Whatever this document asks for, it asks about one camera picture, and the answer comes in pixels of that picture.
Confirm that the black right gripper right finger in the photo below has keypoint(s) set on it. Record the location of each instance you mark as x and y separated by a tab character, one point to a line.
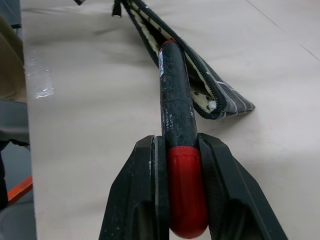
235	190

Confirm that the black marker with red cap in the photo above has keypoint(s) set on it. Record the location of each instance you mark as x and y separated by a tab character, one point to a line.
176	105

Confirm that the grey grid fabric pouch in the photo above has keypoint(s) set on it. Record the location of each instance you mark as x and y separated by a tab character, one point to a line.
200	72

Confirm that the orange metal bar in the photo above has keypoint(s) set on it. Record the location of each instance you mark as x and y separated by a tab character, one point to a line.
20	188

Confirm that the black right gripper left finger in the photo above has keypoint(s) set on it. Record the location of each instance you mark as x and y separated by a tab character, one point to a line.
132	190

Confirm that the brown cardboard box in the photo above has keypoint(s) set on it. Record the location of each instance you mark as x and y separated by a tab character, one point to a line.
10	57

